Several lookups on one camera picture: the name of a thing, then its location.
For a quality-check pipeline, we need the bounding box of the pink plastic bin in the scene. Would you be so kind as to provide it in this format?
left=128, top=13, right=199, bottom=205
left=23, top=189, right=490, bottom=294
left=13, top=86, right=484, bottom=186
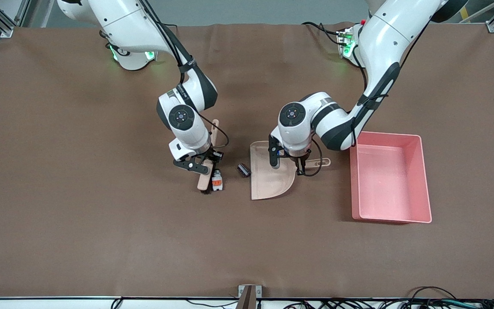
left=349, top=131, right=432, bottom=224

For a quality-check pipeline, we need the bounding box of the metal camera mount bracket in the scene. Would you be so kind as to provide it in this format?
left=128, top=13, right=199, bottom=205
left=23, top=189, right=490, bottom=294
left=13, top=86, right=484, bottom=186
left=235, top=284, right=263, bottom=309

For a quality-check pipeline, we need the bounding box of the black base cable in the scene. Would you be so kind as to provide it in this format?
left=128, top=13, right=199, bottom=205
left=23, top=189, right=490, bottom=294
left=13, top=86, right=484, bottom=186
left=301, top=21, right=343, bottom=44

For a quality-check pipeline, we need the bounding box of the black cable bundle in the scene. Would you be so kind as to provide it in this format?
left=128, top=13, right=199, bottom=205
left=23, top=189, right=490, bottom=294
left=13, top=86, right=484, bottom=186
left=273, top=286, right=494, bottom=309

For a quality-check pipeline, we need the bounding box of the beige plastic dustpan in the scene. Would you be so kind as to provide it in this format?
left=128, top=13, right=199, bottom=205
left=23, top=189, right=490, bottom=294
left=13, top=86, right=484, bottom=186
left=249, top=140, right=331, bottom=201

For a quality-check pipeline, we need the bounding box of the brown table mat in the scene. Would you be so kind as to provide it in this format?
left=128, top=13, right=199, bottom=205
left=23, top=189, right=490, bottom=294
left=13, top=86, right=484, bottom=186
left=0, top=24, right=494, bottom=299

